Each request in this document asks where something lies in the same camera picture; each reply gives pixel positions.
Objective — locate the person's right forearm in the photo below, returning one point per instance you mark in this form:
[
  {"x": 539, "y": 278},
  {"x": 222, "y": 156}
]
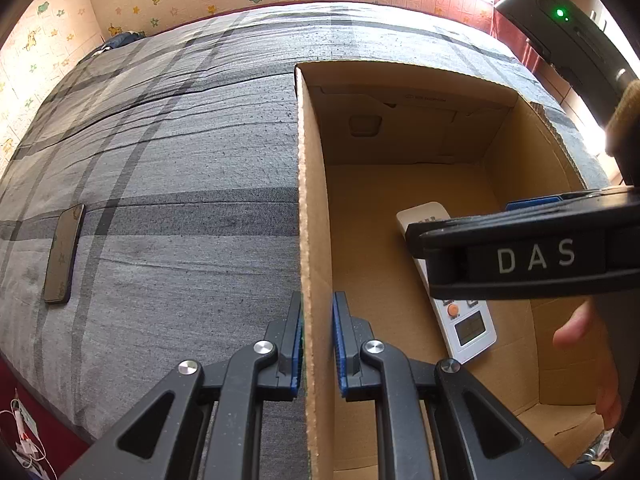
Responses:
[{"x": 624, "y": 120}]

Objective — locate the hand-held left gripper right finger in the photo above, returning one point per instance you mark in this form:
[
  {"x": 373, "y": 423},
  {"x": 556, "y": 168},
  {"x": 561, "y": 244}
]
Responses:
[{"x": 341, "y": 350}]

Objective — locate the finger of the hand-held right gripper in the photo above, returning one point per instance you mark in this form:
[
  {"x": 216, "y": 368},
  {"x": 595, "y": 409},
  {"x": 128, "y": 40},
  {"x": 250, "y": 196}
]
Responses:
[
  {"x": 437, "y": 255},
  {"x": 535, "y": 203}
]

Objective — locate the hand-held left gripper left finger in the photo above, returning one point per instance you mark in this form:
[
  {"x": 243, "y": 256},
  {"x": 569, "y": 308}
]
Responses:
[{"x": 298, "y": 350}]

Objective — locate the red curtain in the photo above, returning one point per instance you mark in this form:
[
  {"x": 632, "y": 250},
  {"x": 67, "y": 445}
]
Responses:
[{"x": 515, "y": 50}]

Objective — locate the grey plaid bedsheet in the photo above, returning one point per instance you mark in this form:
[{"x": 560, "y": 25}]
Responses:
[{"x": 175, "y": 160}]

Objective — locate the white remote control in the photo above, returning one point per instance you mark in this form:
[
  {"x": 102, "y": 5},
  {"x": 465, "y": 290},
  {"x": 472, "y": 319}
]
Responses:
[{"x": 470, "y": 332}]

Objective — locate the person's right hand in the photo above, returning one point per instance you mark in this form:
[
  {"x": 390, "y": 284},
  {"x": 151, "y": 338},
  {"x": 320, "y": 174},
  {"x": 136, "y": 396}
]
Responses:
[{"x": 575, "y": 327}]

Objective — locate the dark blue cloth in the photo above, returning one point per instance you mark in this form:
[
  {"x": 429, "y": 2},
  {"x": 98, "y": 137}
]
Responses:
[{"x": 120, "y": 41}]

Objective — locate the cardboard box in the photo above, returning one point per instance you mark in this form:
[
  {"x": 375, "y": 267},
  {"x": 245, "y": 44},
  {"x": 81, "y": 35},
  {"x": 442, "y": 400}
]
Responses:
[{"x": 370, "y": 270}]

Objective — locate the wall switch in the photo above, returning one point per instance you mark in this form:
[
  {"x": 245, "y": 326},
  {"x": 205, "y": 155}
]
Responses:
[{"x": 598, "y": 16}]

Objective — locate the black smartphone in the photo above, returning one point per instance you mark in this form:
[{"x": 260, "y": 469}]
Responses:
[{"x": 62, "y": 255}]

